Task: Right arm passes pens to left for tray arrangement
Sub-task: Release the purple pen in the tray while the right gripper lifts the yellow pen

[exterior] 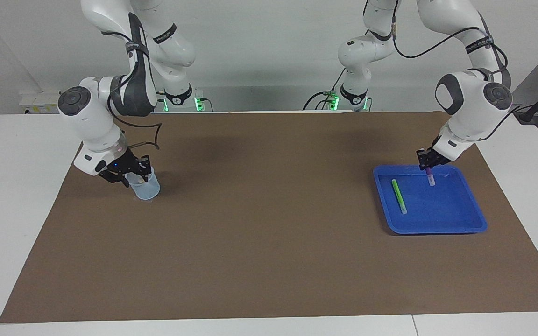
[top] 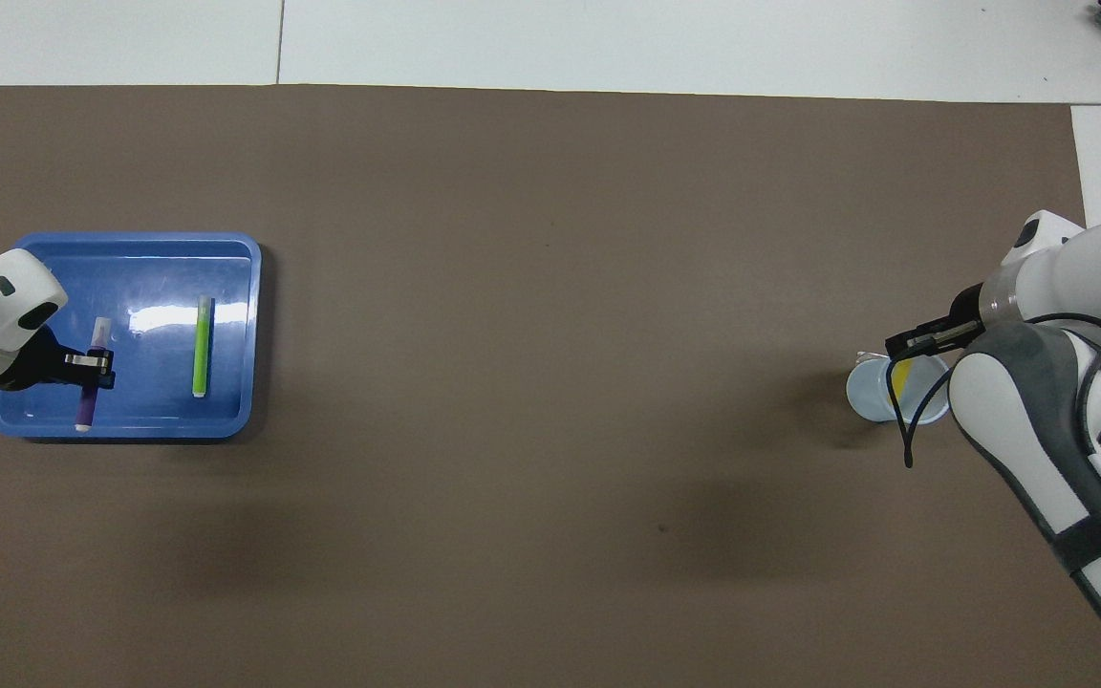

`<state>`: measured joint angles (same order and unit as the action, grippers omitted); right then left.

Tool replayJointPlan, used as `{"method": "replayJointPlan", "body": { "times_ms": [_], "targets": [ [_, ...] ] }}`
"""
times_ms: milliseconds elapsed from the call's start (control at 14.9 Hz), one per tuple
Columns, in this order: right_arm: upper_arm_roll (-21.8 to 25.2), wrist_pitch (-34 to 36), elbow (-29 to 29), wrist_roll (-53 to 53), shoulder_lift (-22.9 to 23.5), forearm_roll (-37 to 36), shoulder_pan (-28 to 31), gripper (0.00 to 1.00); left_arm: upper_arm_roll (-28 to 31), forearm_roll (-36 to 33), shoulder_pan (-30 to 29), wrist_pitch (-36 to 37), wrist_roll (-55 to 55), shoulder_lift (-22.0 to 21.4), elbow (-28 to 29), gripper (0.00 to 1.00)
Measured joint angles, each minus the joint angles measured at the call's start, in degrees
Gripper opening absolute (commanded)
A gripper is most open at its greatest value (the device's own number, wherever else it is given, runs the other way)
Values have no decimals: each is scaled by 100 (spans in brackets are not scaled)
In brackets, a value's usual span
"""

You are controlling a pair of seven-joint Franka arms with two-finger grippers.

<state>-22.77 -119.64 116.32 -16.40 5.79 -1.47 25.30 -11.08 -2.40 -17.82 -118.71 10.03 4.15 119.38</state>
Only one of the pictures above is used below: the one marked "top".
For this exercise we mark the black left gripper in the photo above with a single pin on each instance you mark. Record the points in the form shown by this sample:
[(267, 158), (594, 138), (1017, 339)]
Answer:
[(34, 368)]

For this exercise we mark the green highlighter pen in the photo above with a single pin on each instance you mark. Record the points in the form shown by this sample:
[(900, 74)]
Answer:
[(202, 354)]

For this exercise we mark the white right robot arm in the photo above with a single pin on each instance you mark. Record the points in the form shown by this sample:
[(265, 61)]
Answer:
[(1086, 306)]

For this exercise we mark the blue plastic tray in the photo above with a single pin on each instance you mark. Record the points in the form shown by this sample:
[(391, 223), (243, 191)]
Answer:
[(149, 401)]

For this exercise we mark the yellow highlighter pen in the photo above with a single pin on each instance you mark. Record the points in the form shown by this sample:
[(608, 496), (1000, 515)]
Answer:
[(902, 373)]

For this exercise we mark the clear plastic cup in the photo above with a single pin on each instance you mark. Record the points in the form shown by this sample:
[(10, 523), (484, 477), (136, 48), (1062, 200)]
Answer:
[(866, 397)]

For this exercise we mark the brown table mat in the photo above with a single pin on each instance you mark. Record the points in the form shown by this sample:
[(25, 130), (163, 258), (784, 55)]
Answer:
[(550, 287)]

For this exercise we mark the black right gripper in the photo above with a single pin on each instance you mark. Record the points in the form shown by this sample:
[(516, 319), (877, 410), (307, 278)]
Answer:
[(969, 311)]

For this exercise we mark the purple highlighter pen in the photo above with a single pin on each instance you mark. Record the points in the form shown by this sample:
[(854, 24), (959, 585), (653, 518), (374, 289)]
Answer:
[(87, 411)]

